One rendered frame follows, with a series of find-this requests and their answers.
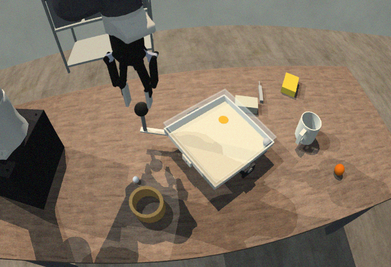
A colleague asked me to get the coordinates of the orange ball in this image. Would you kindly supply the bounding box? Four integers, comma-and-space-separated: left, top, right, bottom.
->
334, 164, 345, 176

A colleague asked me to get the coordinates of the tan hollow ring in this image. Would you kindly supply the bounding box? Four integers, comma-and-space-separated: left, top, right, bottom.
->
129, 186, 166, 223

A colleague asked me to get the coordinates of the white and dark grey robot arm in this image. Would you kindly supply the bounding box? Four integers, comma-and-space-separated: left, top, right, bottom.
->
0, 0, 156, 160

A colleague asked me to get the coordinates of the small cream box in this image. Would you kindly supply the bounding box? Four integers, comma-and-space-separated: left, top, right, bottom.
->
235, 95, 258, 114

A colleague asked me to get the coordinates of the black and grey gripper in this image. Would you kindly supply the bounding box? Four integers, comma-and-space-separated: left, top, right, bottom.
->
103, 35, 159, 108

